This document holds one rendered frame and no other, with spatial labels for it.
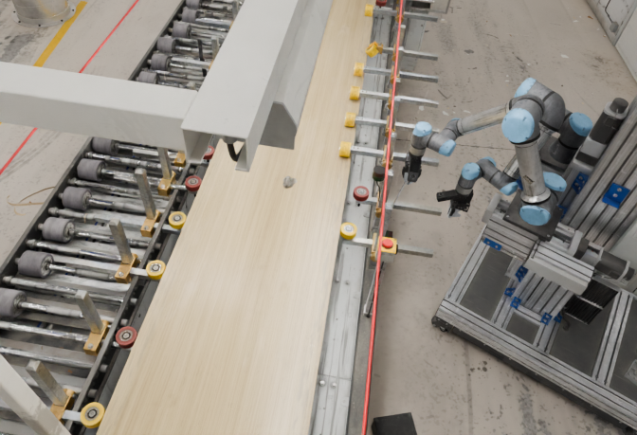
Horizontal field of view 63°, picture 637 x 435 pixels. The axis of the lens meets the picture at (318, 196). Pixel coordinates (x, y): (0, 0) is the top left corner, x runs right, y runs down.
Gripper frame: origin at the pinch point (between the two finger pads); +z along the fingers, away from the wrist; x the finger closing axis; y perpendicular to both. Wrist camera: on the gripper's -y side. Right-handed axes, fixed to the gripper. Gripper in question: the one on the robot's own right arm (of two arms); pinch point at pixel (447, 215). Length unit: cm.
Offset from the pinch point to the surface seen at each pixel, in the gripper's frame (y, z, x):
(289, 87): -63, -155, -121
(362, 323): -36, 13, -61
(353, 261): -44, 21, -23
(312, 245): -64, -7, -38
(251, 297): -85, -7, -69
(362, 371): -34, 13, -84
